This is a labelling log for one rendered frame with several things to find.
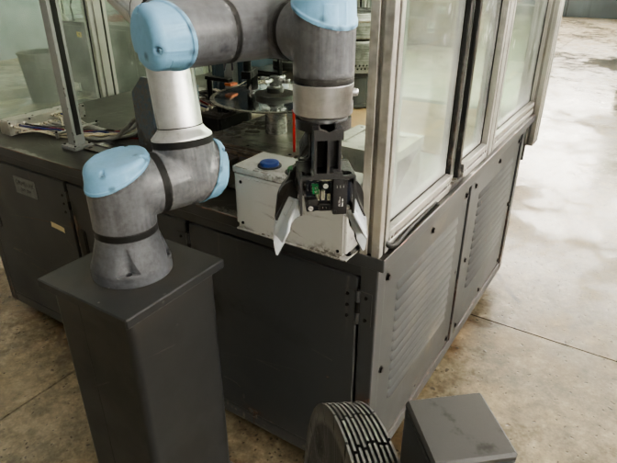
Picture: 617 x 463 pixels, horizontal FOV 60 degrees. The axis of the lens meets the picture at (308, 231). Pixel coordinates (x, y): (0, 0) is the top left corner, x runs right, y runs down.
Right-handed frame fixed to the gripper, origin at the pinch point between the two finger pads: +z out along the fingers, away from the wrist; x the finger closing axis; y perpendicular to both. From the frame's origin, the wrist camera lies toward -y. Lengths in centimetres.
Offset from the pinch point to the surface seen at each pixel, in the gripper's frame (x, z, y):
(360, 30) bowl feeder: 32, -14, -136
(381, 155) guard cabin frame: 14.5, -5.4, -23.8
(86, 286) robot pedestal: -40.6, 16.2, -19.4
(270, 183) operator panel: -5.7, 3.3, -34.2
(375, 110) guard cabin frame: 13.1, -13.4, -25.1
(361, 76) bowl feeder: 34, 3, -139
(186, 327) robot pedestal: -23.6, 27.1, -19.5
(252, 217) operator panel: -9.6, 12.2, -37.1
